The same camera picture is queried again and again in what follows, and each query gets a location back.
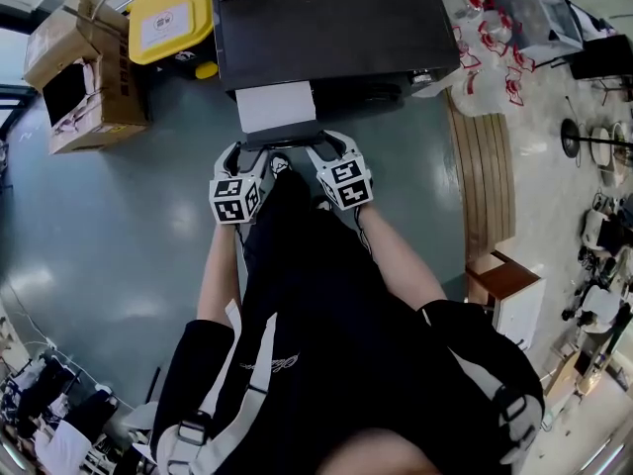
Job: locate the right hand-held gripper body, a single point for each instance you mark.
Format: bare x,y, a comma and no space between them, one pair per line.
348,183

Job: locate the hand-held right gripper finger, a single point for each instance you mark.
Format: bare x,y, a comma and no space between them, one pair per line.
315,157
343,144

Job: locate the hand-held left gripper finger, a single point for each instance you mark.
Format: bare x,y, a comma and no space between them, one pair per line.
257,162
222,159

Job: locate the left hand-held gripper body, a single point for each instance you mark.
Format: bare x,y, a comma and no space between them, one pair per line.
232,201

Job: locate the white detergent drawer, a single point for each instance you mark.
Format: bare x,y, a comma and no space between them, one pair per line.
274,107

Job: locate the person's left forearm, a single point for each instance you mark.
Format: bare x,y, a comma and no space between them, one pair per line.
220,270

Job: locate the person's right forearm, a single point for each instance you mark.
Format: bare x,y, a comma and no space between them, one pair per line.
395,255

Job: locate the open brown cardboard box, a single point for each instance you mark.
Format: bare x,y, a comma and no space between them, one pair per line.
99,92

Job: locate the person's black and white shoe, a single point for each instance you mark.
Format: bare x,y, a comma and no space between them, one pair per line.
279,163

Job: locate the slatted wooden board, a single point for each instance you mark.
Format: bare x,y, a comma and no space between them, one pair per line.
487,176

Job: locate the black bin with yellow lid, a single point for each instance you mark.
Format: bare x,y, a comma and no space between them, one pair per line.
168,23

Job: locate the person's body in black clothing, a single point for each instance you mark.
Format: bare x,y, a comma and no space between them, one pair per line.
336,344

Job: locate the white cabinet with wooden top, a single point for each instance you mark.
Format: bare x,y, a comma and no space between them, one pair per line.
514,295

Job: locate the black round-base stand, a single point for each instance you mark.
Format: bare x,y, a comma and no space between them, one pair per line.
571,139

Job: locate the grey bag with clear plastic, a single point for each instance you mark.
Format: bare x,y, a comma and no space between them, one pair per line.
539,13

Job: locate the black chair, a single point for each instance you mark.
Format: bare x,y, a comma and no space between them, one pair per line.
603,57

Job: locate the pile of clothes and clutter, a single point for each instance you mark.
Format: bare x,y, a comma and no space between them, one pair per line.
44,413

